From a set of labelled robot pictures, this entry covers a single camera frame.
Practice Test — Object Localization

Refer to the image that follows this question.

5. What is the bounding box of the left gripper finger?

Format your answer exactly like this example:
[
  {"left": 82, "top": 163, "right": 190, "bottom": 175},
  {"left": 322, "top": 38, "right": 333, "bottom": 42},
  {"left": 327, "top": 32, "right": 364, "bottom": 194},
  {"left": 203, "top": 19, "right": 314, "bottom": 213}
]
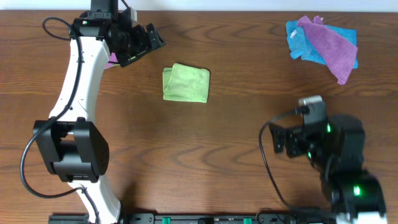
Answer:
[
  {"left": 146, "top": 23, "right": 165, "bottom": 50},
  {"left": 117, "top": 50, "right": 149, "bottom": 68}
]

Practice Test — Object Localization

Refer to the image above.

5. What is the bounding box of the green microfiber cloth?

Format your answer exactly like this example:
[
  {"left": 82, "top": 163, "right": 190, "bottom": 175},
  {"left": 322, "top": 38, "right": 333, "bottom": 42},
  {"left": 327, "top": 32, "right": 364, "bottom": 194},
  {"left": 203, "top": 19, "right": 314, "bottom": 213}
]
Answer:
[{"left": 162, "top": 63, "right": 210, "bottom": 103}]

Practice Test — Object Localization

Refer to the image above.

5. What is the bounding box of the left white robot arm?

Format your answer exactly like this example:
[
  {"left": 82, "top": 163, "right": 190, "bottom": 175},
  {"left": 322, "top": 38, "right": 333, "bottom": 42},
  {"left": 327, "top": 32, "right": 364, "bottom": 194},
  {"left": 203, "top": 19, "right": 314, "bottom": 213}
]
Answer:
[{"left": 30, "top": 1, "right": 165, "bottom": 223}]

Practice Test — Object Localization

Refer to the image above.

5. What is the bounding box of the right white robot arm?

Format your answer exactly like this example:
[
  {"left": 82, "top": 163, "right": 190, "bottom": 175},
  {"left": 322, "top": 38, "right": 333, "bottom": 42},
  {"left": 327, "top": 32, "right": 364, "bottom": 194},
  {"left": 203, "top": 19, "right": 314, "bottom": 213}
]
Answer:
[{"left": 269, "top": 114, "right": 387, "bottom": 223}]

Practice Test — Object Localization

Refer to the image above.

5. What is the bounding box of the folded purple cloth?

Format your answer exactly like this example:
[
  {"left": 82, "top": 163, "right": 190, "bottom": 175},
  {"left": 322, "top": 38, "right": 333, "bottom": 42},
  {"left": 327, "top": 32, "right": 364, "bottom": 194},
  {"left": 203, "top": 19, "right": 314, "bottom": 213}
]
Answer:
[{"left": 105, "top": 53, "right": 119, "bottom": 69}]

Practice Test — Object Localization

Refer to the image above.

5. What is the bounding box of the purple cloth on blue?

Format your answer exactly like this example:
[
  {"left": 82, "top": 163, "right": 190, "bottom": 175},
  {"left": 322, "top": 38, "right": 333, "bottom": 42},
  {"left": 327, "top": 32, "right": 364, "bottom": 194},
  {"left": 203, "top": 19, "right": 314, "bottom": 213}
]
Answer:
[{"left": 297, "top": 16, "right": 358, "bottom": 85}]

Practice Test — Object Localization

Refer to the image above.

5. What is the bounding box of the right black camera cable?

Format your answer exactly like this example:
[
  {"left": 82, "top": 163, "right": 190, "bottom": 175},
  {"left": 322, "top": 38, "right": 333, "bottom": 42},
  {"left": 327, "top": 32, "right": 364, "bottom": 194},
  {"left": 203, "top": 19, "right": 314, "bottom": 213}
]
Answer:
[{"left": 257, "top": 107, "right": 308, "bottom": 212}]

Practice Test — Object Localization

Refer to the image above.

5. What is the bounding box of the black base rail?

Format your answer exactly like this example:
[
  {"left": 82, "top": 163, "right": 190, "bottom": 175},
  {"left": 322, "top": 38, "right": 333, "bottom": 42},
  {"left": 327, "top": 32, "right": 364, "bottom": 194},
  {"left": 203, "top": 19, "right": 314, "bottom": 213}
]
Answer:
[{"left": 48, "top": 207, "right": 336, "bottom": 224}]

